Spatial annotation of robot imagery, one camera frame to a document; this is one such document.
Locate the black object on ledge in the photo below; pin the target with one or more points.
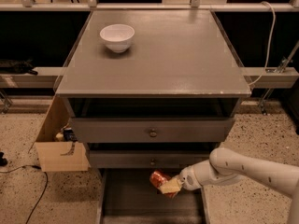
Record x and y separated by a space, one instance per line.
8 66

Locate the red coke can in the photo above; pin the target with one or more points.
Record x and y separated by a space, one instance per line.
158 178

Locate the grey bottom drawer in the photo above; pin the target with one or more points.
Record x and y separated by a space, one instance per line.
128 197

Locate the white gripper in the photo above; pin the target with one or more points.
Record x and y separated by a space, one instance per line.
188 178

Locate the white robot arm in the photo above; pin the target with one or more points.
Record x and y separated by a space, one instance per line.
224 166

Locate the white ceramic bowl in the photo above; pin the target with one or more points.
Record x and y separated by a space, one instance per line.
117 37

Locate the grey drawer cabinet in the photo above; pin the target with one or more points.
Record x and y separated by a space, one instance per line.
179 66

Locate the grey middle drawer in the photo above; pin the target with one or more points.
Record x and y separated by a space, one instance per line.
120 159

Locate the items inside cardboard box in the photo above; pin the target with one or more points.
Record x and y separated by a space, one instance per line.
66 134

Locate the grey drawer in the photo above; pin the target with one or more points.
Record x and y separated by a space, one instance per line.
96 130
120 159
128 197

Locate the cardboard box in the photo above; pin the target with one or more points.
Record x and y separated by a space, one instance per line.
54 153

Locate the grey top drawer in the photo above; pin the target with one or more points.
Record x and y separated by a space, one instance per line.
96 130

